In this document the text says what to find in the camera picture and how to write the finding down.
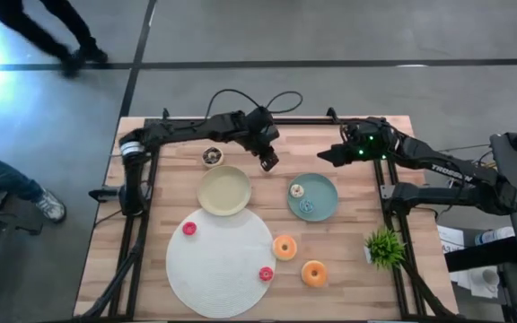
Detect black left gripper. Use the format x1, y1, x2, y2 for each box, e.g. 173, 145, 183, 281
244, 107, 283, 174

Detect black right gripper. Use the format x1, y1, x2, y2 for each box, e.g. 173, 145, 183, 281
316, 117, 401, 169

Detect teal round plate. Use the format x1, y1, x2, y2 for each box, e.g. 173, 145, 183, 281
286, 172, 339, 223

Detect cream round plate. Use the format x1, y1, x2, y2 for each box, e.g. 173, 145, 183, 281
196, 164, 253, 217

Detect small chocolate frosted donut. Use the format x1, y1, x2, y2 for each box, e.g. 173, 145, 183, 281
201, 145, 224, 169

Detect large orange donut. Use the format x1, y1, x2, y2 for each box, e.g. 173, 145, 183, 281
271, 234, 299, 262
301, 259, 329, 289

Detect green plant in white pot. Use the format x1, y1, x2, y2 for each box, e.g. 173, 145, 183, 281
364, 227, 407, 270

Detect white round woven placemat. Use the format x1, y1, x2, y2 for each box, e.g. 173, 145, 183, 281
165, 206, 277, 319

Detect white paper sheets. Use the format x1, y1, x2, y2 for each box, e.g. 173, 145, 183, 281
436, 223, 502, 300

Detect white and blue bottle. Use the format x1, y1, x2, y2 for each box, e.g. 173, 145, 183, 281
474, 226, 516, 247

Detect white paper cup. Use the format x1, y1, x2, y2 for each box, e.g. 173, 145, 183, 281
480, 267, 502, 286

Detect person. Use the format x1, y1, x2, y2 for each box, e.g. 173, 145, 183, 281
0, 0, 110, 78
0, 150, 67, 224

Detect black aluminium rig frame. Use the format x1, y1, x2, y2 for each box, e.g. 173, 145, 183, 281
76, 107, 460, 322

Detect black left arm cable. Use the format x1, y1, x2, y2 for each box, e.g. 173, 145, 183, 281
202, 88, 304, 131

